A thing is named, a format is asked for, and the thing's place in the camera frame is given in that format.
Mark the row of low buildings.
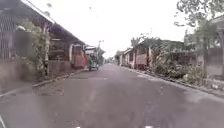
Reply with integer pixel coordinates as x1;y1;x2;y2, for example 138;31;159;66
114;14;224;81

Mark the green bush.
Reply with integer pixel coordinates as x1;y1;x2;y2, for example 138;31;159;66
15;17;52;80

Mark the row of roadside bushes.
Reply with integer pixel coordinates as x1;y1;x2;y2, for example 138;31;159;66
146;39;206;86

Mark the vehicle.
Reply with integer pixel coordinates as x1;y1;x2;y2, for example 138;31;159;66
85;45;101;72

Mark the concrete kerb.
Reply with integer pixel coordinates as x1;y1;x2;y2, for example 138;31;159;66
0;67;88;98
121;65;224;100

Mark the building with overhanging roof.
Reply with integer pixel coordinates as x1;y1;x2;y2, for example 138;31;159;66
0;0;90;92

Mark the large dark tree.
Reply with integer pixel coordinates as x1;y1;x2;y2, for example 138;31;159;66
173;0;224;78

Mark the grey asphalt road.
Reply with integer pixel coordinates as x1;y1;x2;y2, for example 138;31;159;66
0;63;224;128

